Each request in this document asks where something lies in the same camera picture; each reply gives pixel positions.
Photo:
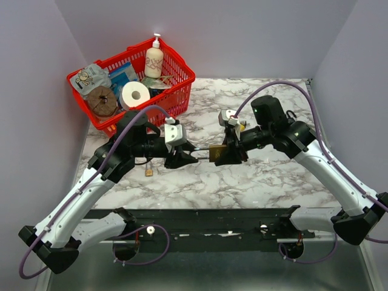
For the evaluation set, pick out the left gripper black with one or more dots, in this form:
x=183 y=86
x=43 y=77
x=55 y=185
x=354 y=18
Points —
x=181 y=158

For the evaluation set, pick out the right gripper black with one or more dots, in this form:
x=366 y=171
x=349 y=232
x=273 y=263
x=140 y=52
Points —
x=233 y=153

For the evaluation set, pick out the large brass padlock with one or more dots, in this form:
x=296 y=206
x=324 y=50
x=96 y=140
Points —
x=210 y=153

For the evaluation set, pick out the small brass padlock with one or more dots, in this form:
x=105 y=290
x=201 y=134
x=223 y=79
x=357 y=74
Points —
x=148 y=170

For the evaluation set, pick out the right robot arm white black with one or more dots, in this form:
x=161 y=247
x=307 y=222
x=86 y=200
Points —
x=359 y=211

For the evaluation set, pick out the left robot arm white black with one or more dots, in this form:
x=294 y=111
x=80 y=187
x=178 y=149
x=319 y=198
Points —
x=58 y=239

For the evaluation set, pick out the red plastic basket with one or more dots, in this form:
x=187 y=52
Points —
x=174 y=100

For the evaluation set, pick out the black padlock with keys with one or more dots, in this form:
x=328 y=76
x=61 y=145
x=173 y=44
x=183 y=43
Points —
x=290 y=114

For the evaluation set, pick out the green patterned packet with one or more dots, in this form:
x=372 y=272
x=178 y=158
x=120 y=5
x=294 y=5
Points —
x=161 y=83

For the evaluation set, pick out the white toilet paper roll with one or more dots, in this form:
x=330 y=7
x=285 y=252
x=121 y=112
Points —
x=133 y=94

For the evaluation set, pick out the cream lotion pump bottle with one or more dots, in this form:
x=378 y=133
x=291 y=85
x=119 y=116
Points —
x=154 y=59

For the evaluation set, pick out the brown tape roll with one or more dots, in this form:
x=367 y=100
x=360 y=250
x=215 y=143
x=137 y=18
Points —
x=102 y=102

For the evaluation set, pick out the blue plastic package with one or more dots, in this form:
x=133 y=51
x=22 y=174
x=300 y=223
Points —
x=122 y=75

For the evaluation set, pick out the grey cartoon pouch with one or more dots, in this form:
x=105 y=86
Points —
x=89 y=78

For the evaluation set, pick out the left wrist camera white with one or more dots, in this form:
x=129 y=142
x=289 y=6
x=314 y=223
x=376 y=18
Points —
x=174 y=132

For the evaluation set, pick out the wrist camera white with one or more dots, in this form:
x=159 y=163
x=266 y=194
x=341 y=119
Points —
x=227 y=117
x=174 y=132

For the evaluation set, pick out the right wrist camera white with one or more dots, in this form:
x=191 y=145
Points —
x=227 y=117

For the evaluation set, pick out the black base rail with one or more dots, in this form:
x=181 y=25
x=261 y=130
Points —
x=212 y=230

